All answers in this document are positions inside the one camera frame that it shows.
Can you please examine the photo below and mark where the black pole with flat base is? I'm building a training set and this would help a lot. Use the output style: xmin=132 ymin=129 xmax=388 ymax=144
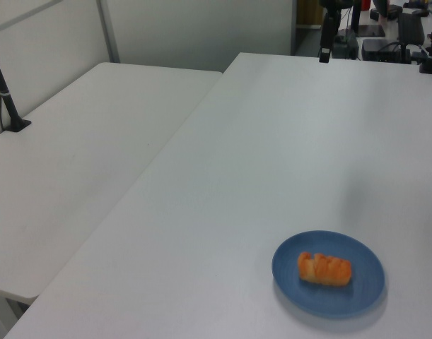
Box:
xmin=0 ymin=35 xmax=33 ymax=133

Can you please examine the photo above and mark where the black office chair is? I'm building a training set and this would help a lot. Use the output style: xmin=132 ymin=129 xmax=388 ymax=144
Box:
xmin=397 ymin=12 xmax=427 ymax=47

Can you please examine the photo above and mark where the black camera stand with clamp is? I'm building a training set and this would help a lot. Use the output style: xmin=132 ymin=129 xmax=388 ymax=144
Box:
xmin=318 ymin=0 xmax=355 ymax=64

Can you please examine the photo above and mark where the black jointed stand with clamp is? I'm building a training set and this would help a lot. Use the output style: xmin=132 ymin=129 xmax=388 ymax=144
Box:
xmin=418 ymin=20 xmax=432 ymax=76

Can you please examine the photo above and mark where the small black equipment box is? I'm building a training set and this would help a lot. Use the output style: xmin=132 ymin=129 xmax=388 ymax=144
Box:
xmin=332 ymin=30 xmax=360 ymax=59

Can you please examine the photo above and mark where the black monitor stand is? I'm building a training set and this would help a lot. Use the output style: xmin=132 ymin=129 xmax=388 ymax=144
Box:
xmin=349 ymin=0 xmax=387 ymax=37

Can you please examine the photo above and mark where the blue round plate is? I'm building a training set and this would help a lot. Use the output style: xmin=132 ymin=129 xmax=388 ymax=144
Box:
xmin=271 ymin=230 xmax=386 ymax=318

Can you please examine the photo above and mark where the orange bread roll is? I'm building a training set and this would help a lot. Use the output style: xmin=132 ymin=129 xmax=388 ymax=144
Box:
xmin=296 ymin=251 xmax=353 ymax=288

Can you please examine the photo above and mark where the white side table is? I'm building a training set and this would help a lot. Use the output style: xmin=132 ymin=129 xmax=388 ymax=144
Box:
xmin=0 ymin=61 xmax=224 ymax=339

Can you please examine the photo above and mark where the wooden cabinet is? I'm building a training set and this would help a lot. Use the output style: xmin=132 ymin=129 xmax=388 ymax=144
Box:
xmin=296 ymin=0 xmax=325 ymax=28

